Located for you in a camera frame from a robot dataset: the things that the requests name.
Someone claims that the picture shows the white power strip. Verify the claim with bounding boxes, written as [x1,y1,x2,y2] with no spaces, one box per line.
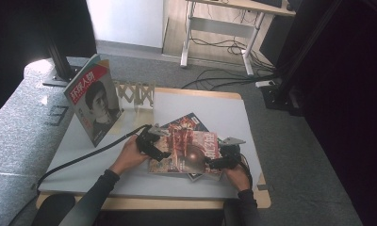
[254,80,277,89]

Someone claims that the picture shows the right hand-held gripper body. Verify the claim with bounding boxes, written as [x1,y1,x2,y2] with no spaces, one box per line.
[218,136,247,171]

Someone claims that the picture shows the black curtain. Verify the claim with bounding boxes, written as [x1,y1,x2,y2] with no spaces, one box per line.
[303,0,377,226]
[0,0,99,121]

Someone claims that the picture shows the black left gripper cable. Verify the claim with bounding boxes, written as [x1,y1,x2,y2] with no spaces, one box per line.
[7,124,151,226]

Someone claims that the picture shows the wooden expandable book rack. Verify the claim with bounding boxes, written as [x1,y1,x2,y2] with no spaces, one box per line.
[113,79,156,130]

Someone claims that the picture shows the black metal frame stand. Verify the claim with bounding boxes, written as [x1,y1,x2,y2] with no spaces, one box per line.
[261,0,346,118]

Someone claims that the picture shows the tangle of black cables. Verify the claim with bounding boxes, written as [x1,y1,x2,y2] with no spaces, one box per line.
[189,37,272,70]

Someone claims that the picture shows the white magazine with green title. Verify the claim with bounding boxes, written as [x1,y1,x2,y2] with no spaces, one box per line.
[205,135,230,182]

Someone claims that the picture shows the white-legged wooden desk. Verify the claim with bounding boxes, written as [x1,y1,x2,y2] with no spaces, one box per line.
[180,0,297,77]

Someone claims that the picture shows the black floor cables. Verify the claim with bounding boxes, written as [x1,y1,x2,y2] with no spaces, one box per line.
[180,67,282,91]

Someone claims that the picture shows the person's right hand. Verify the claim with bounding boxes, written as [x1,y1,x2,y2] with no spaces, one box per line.
[223,163,251,192]

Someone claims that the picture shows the dark blue illustrated magazine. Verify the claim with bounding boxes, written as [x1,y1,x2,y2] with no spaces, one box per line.
[157,112,209,183]

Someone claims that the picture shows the person's left hand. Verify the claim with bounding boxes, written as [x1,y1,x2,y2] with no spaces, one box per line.
[109,135,152,176]

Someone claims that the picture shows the black keyboard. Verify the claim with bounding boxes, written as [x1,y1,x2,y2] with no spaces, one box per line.
[252,0,284,8]

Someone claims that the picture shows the black computer tower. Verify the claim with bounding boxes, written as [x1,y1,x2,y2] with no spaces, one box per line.
[259,13,296,67]

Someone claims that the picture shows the black metal stand with baseplate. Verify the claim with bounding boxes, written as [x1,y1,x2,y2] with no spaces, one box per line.
[42,34,90,89]

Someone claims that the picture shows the red-brown magazine with sphere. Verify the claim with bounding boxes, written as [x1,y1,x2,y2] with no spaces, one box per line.
[148,122,223,175]

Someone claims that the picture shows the portrait magazine with red label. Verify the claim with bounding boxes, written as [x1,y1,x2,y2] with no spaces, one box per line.
[63,53,124,148]

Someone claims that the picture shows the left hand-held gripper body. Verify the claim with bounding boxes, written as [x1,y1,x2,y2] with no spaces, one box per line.
[135,122,172,159]

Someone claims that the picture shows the wooden table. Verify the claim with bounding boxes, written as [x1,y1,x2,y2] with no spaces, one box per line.
[35,83,271,211]

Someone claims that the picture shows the grey table mat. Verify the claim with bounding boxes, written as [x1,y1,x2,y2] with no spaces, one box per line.
[39,86,263,201]

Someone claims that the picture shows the person's right leg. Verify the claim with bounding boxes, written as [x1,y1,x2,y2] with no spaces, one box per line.
[223,199,241,226]

